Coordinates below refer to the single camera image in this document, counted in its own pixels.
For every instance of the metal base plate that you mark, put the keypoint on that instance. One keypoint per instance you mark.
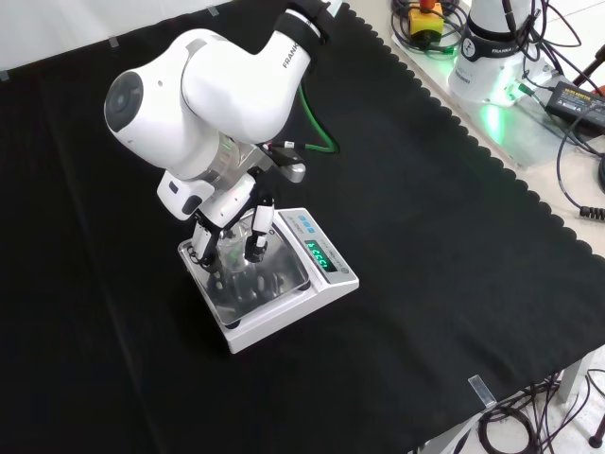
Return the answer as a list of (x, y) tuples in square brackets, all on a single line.
[(529, 137)]

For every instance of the grey table leg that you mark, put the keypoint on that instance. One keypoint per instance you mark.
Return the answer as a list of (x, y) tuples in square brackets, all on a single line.
[(579, 376)]

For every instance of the clear glass beaker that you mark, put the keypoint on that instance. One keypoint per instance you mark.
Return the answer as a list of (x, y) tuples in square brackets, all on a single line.
[(235, 250)]

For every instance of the yellow stop button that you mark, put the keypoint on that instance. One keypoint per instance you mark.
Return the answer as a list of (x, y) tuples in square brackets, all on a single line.
[(425, 19)]

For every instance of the black bench cloth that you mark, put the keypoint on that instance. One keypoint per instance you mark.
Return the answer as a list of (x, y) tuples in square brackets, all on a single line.
[(425, 246)]

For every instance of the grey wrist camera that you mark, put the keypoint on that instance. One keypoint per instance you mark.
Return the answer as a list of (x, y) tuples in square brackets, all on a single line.
[(290, 165)]

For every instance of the black tripod leg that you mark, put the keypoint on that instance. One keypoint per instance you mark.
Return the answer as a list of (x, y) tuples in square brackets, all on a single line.
[(591, 66)]

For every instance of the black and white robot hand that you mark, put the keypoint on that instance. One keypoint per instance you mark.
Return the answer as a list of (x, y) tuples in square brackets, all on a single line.
[(227, 203)]

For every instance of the white electronic balance steel pan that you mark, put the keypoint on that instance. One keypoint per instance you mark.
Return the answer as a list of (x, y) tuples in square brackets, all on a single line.
[(283, 284)]

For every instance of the black power adapter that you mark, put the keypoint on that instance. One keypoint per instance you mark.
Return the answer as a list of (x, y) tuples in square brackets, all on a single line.
[(579, 101)]

